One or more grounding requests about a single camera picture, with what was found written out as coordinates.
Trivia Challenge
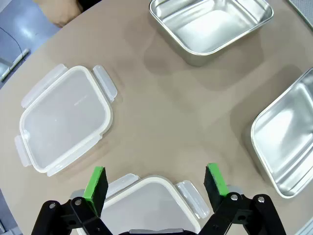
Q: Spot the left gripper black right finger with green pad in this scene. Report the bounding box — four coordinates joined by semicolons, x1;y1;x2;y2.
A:
198;163;287;235

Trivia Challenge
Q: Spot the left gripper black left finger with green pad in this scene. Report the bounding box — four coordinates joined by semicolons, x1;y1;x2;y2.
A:
30;166;113;235

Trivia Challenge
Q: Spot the clear plastic lid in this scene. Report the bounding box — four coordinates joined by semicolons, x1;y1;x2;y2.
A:
14;63;118;177
77;173;211;235

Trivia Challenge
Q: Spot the rectangular stainless steel container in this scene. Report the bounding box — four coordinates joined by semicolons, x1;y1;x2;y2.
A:
244;68;313;199
149;0;274;67

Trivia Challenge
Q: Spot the person's right hand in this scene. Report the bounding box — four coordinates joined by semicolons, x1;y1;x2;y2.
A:
40;0;83;28

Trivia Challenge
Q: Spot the white desk leg with foot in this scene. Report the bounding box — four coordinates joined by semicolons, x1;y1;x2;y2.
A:
0;48;30;82

